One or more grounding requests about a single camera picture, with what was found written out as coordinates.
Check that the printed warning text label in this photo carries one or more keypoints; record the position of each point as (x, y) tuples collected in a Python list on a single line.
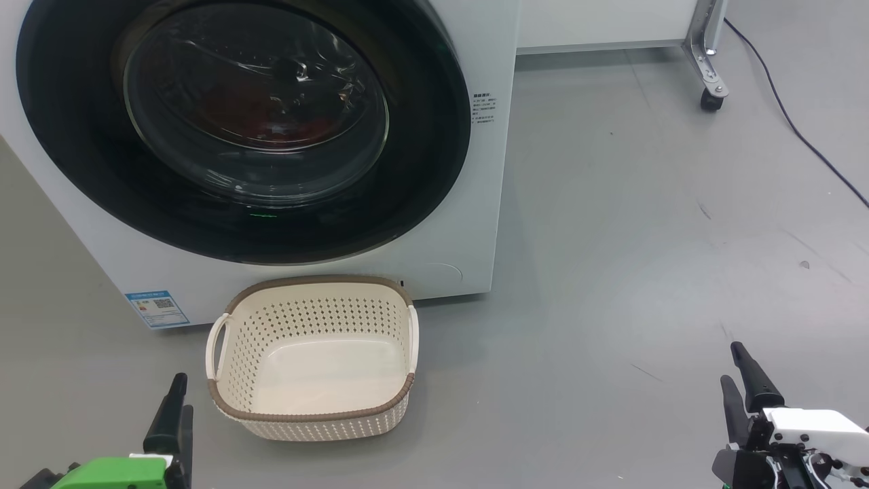
[(483, 112)]

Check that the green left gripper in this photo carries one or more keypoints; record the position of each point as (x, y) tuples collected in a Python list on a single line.
[(115, 473)]

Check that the black round glass washer door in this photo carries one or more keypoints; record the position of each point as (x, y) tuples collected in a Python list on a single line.
[(75, 122)]

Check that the white front-load washing machine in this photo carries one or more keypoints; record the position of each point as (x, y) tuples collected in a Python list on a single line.
[(81, 224)]

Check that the red and white garment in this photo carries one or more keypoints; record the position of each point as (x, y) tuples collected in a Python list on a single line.
[(271, 115)]

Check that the white cart panel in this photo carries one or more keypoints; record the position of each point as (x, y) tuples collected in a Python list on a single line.
[(604, 24)]

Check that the metal cart leg with caster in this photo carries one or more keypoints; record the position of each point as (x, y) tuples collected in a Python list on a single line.
[(706, 61)]

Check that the cream perforated laundry basket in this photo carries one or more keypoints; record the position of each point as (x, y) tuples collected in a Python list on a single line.
[(326, 370)]

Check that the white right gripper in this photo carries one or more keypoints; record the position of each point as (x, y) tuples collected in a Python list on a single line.
[(815, 428)]

